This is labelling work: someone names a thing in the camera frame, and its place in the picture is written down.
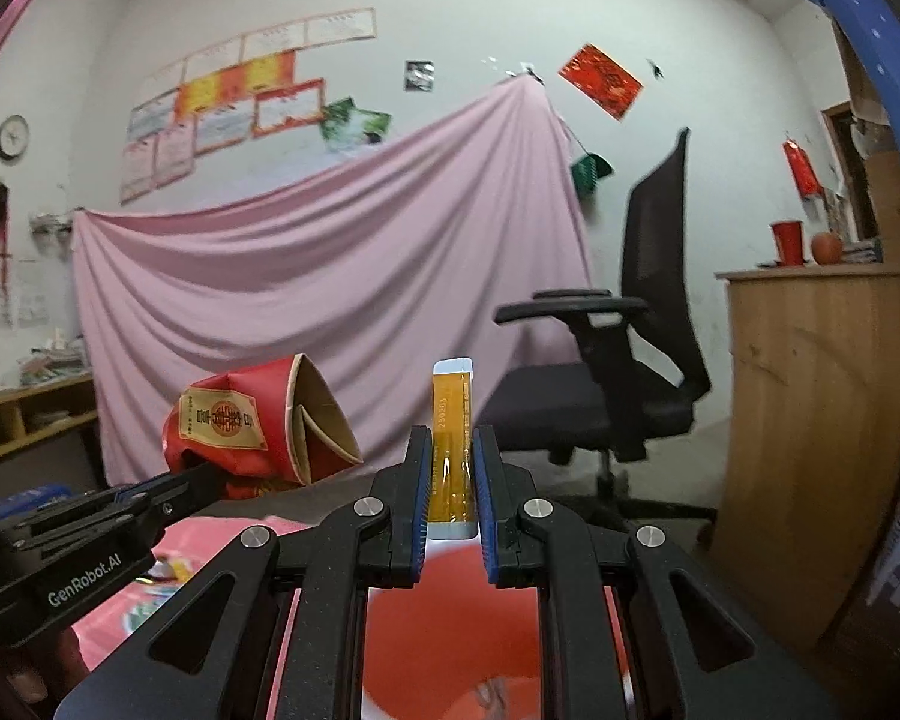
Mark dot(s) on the wooden cabinet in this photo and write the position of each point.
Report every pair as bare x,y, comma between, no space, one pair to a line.
810,427

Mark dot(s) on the person's left hand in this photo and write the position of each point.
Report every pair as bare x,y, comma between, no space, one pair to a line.
37,667

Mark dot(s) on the wall calendar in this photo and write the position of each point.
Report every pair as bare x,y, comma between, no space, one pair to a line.
15,304

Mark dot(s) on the black and white photo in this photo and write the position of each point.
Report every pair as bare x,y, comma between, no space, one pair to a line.
418,76

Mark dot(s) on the wooden door frame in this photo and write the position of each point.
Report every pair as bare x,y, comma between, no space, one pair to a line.
847,165

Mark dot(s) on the small yellow wrapper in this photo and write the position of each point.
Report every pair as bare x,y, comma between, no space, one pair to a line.
172,568

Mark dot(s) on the blue dotted curtain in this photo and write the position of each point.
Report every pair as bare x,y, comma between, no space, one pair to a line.
870,30

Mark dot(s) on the yellow sachet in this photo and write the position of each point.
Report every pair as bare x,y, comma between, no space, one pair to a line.
454,420

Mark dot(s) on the green hanging bag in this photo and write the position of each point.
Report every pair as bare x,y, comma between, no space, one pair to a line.
591,174

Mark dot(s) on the red paper poster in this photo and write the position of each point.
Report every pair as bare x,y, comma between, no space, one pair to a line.
600,82

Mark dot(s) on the stack of books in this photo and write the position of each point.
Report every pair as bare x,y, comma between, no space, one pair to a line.
862,251

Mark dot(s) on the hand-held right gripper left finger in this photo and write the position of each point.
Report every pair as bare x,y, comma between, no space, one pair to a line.
420,495

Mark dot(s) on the round wall clock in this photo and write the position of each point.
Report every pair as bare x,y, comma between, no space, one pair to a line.
13,137

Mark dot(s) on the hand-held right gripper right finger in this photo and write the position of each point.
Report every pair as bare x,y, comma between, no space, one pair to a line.
484,495

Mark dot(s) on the stack of papers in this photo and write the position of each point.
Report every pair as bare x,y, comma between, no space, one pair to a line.
56,364

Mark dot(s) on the group of wall certificates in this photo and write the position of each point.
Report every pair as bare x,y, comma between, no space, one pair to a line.
217,97

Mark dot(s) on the pink hanging sheet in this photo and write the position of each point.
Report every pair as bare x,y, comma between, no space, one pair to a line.
307,277

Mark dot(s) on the black office chair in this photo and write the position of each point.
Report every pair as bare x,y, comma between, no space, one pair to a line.
652,277

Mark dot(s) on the wooden shelf unit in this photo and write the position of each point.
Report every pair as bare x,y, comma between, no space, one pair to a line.
37,427

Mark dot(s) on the crushed red paper cup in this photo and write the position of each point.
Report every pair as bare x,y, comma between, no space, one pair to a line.
232,427

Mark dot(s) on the green photo print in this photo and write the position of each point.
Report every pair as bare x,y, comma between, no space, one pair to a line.
339,120
371,131

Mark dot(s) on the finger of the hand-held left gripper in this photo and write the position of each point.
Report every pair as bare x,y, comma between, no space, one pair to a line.
180,481

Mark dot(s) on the metal wall rack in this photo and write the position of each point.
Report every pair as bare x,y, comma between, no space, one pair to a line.
54,229

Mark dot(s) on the red plastic cup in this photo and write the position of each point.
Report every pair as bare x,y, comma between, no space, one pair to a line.
787,241

